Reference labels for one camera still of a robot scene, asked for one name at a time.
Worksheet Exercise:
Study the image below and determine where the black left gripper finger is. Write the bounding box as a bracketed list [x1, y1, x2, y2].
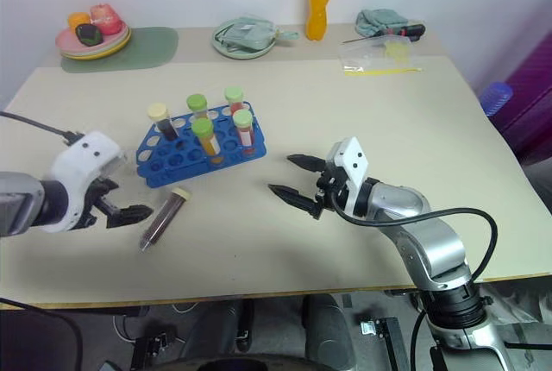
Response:
[105, 204, 154, 230]

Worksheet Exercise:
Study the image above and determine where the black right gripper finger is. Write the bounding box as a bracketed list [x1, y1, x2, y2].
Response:
[267, 184, 323, 219]
[285, 153, 329, 173]

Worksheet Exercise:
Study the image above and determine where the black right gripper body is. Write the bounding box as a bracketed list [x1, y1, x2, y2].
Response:
[313, 159, 350, 221]

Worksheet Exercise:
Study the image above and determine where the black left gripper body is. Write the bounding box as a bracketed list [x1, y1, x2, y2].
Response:
[71, 179, 121, 230]

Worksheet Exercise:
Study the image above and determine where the blue test tube rack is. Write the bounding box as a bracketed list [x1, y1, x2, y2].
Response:
[135, 101, 268, 190]

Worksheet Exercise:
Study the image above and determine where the green-capped test tube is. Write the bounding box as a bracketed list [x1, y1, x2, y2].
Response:
[185, 93, 210, 121]

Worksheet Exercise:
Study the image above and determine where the cream-capped dark liquid tube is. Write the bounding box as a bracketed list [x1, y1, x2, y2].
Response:
[138, 186, 192, 254]

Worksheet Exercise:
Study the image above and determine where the yellow-green-capped red white tube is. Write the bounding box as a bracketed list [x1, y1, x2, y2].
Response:
[232, 109, 258, 148]

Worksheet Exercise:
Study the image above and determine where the yellow-capped dark liquid tube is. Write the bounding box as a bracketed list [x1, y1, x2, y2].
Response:
[147, 103, 180, 142]

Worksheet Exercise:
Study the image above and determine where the light-green-capped red liquid tube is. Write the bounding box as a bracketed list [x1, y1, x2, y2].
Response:
[223, 86, 250, 114]

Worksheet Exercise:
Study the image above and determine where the green-capped orange liquid tube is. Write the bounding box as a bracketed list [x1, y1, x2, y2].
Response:
[191, 117, 222, 160]

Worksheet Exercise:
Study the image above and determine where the clear plastic zip bag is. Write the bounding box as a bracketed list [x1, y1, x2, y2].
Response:
[337, 34, 426, 79]

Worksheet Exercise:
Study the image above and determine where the dark rounded shape under table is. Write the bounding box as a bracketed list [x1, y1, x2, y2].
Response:
[172, 292, 360, 371]

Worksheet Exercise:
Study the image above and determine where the pale green plate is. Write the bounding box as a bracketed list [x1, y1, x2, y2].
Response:
[210, 17, 278, 61]

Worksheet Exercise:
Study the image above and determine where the stack of coloured plates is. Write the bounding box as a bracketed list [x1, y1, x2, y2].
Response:
[55, 20, 133, 62]

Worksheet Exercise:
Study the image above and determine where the teal cloth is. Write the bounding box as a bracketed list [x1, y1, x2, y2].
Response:
[354, 8, 410, 39]

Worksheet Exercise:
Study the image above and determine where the green place mat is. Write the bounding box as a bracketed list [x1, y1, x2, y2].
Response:
[60, 26, 180, 74]

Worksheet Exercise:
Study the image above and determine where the red and black screwdriver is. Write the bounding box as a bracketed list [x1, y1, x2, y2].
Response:
[342, 22, 428, 45]

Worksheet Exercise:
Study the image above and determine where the black and green toy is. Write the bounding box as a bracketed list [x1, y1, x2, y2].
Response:
[74, 22, 105, 47]

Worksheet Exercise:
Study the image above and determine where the orange toy fruit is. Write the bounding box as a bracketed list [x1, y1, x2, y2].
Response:
[66, 12, 91, 32]

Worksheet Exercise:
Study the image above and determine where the pink red toy food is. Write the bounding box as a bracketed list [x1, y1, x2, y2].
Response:
[89, 3, 122, 36]

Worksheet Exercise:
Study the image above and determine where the blue ribbed object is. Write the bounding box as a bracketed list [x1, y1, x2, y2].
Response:
[479, 81, 515, 118]

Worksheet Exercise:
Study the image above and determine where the purple shiny object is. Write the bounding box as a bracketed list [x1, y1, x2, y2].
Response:
[494, 28, 552, 166]

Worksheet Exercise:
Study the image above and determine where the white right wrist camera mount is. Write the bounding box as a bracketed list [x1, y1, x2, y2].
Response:
[325, 136, 372, 219]

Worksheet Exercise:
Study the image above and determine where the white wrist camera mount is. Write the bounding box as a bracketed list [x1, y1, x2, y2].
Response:
[41, 130, 124, 235]
[325, 136, 372, 219]

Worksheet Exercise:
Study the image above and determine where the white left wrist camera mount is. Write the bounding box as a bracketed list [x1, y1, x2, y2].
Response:
[41, 130, 124, 235]

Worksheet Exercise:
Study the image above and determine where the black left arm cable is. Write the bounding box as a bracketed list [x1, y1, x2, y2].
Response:
[0, 110, 85, 146]

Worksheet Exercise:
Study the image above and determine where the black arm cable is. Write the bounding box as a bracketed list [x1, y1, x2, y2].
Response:
[0, 110, 85, 146]
[330, 198, 500, 371]

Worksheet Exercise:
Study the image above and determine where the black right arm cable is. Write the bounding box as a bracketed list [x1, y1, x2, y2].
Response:
[330, 198, 500, 371]

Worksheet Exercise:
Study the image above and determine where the black metal bracket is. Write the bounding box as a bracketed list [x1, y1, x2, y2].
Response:
[359, 316, 410, 371]

